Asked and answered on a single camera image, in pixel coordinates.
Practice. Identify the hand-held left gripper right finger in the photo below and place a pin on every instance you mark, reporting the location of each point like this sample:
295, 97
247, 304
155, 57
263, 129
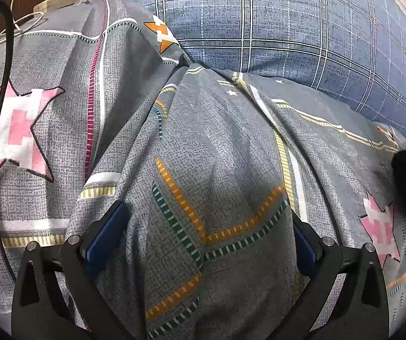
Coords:
304, 251

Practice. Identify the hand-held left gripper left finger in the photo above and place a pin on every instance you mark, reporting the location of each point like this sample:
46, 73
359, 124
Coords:
108, 233

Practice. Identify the grey star-print bed sheet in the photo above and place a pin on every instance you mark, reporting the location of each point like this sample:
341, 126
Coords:
224, 148

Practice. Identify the blue plaid pillow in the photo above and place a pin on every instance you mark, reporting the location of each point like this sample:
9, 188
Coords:
277, 24

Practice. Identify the beige power strip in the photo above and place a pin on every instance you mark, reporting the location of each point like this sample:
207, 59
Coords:
57, 3

